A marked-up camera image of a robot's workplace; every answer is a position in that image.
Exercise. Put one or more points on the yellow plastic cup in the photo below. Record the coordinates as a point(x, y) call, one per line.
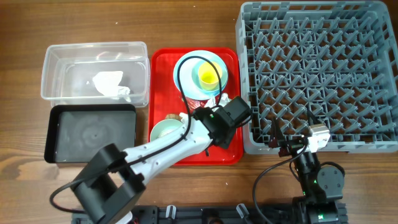
point(208, 76)

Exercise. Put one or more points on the green bowl with food scraps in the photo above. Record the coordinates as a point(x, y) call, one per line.
point(164, 127)

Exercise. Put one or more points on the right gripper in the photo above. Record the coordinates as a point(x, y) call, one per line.
point(277, 136)

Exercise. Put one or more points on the clear plastic storage bin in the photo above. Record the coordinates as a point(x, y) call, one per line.
point(68, 71)

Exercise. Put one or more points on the white paper napkin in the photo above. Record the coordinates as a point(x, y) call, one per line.
point(108, 84)

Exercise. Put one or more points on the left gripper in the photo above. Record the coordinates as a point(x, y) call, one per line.
point(225, 143)

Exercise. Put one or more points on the red snack wrapper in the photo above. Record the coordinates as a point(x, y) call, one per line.
point(193, 104)

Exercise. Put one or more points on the black rectangular waste tray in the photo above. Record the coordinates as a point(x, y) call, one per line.
point(77, 132)

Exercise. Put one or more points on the grey plastic dishwasher rack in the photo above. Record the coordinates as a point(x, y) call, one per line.
point(334, 59)

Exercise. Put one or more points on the brown food stick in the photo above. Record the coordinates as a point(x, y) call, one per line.
point(174, 116)

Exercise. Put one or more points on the light blue shallow bowl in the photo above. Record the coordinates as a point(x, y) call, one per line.
point(222, 81)

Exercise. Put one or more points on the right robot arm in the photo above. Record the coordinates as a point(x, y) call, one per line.
point(322, 183)

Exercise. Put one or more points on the red plastic serving tray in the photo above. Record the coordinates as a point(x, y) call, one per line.
point(166, 99)

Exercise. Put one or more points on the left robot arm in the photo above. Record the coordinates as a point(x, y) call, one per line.
point(112, 182)

